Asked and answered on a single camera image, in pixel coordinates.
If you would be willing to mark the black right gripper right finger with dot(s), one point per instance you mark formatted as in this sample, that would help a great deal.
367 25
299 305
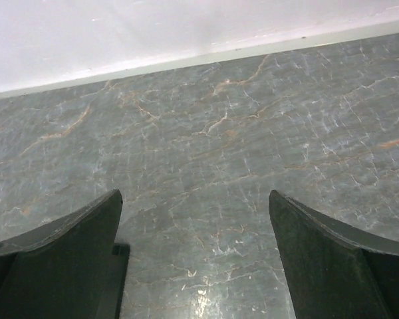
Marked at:
334 270

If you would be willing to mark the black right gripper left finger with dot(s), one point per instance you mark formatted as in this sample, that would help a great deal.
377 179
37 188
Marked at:
58 270

